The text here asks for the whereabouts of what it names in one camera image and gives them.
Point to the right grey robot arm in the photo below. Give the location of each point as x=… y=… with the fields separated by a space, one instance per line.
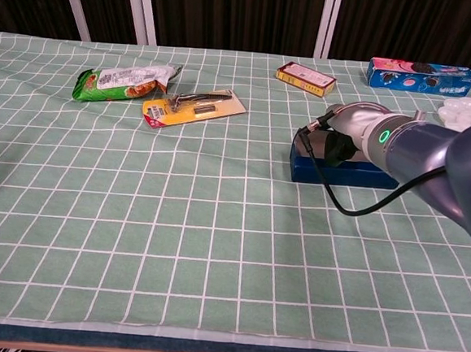
x=425 y=146

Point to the dark blue felt underlay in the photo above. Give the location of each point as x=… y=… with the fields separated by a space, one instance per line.
x=205 y=347

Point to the black pleated curtain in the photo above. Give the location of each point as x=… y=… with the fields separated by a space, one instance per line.
x=232 y=12

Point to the white flower paint palette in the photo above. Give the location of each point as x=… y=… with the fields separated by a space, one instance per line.
x=465 y=112

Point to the green white grid tablecloth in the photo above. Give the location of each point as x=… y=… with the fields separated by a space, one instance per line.
x=173 y=240

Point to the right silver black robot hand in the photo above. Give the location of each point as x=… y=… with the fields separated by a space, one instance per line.
x=354 y=120

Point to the dark blue glasses case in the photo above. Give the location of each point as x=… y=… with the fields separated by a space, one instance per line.
x=341 y=176

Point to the razor on yellow card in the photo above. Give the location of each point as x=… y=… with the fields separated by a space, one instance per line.
x=175 y=114

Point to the blue cookie box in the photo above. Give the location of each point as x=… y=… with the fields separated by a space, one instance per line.
x=414 y=82

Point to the green snack packet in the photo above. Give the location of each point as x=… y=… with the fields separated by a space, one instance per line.
x=112 y=86

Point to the small red yellow box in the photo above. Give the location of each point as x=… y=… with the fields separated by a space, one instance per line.
x=304 y=77

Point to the white frame post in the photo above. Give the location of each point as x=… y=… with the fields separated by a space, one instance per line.
x=75 y=4
x=140 y=5
x=328 y=20

